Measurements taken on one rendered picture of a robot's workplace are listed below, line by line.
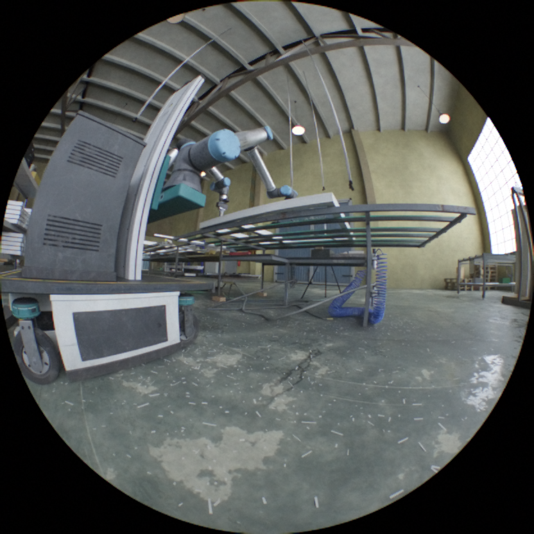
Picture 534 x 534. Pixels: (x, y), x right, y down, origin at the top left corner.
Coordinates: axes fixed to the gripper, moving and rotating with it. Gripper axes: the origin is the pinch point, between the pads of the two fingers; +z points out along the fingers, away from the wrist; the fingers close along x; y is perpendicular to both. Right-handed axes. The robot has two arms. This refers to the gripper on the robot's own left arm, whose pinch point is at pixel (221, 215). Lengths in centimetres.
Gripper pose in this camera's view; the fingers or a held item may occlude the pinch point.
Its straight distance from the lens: 181.0
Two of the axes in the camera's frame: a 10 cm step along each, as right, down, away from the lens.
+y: -8.2, -0.1, 5.7
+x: -5.7, -0.6, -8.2
